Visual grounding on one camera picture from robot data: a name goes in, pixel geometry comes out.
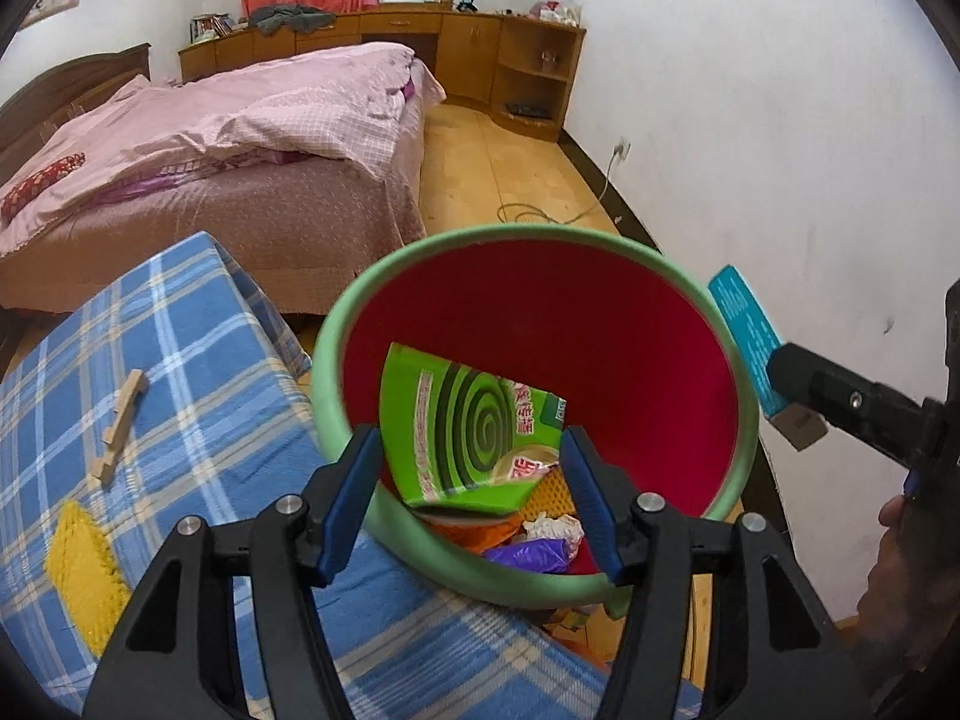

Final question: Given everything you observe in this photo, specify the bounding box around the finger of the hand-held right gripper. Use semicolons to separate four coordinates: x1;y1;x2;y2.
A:
766;343;942;470

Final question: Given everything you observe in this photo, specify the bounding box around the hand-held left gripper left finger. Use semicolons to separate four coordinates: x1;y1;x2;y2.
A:
82;424;385;720

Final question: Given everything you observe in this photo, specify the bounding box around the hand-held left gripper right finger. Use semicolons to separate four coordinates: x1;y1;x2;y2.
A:
559;426;875;720

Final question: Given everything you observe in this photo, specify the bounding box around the yellow foam fruit net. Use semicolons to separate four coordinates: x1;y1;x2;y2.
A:
45;499;132;657
521;461;578;526

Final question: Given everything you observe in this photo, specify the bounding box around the white paper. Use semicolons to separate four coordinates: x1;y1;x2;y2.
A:
523;511;586;545

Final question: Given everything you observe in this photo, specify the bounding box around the purple plastic bag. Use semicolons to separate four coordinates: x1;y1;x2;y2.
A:
484;538;575;575

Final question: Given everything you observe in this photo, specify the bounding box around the white and teal box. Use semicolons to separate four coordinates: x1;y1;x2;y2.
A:
707;265;830;452

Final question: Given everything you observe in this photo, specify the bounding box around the green spiral print box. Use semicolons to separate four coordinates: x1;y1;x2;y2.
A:
379;343;567;517

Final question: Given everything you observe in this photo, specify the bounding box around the green and red bin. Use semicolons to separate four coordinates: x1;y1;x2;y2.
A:
311;223;762;620

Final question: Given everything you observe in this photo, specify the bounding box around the person's right hand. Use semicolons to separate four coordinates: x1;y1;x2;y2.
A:
855;495;960;680

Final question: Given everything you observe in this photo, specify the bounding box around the blue plaid tablecloth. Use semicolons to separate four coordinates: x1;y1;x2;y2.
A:
0;231;706;720

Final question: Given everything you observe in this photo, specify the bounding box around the wooden block piece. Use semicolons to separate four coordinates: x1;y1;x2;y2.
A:
94;370;147;485

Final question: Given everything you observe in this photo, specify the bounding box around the bed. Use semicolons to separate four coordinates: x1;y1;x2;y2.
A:
0;41;449;316

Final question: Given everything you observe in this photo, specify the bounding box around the pink quilt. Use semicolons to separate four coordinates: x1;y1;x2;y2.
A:
0;41;449;256

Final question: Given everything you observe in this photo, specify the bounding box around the red floral pillow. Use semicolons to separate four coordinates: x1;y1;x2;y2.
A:
0;154;86;220

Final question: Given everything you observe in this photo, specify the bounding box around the wooden cabinet desk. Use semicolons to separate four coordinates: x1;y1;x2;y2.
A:
178;9;587;142

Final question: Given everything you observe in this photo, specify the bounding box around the grey clothes pile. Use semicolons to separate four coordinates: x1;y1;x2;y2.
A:
247;5;338;36

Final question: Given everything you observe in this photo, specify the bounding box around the brown wooden headboard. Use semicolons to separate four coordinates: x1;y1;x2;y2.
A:
0;43;152;151

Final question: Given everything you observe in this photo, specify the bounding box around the white floor cable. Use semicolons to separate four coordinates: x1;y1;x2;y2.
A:
495;157;623;224

